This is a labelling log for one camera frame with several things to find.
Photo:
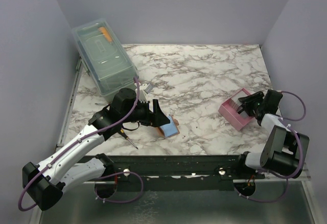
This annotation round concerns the yellow black handled screwdriver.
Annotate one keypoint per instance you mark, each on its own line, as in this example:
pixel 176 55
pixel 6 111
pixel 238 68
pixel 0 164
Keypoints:
pixel 123 134

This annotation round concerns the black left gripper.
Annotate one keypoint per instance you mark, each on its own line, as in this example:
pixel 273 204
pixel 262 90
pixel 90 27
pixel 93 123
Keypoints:
pixel 159 117

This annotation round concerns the clear green plastic storage box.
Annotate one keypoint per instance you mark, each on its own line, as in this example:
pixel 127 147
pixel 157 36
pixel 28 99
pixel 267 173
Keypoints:
pixel 108 64

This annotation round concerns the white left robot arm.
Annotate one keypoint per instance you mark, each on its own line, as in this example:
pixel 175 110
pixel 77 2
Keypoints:
pixel 46 181

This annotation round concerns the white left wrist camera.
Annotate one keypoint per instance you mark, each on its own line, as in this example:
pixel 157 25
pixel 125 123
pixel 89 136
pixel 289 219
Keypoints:
pixel 144 90

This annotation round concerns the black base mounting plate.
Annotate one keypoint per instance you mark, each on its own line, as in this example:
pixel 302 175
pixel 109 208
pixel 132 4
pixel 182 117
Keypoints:
pixel 173 165

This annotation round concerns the grey credit card stack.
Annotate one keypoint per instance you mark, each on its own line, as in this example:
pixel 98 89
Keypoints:
pixel 235 103

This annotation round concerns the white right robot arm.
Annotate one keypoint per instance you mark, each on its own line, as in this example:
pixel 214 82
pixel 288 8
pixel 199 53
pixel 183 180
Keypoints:
pixel 285 150

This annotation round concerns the tan leather card holder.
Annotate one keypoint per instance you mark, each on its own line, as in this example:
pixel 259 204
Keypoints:
pixel 169 130

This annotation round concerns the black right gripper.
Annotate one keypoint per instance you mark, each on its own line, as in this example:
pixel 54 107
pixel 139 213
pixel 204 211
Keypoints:
pixel 249 101

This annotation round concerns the orange tool inside box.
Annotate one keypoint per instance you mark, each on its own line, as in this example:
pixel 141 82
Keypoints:
pixel 106 34

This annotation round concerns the aluminium front rail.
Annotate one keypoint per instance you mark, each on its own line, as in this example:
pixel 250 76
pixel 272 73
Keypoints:
pixel 178 178

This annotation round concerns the pink plastic card tray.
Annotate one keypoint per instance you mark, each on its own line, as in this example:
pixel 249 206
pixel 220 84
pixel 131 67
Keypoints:
pixel 231 110

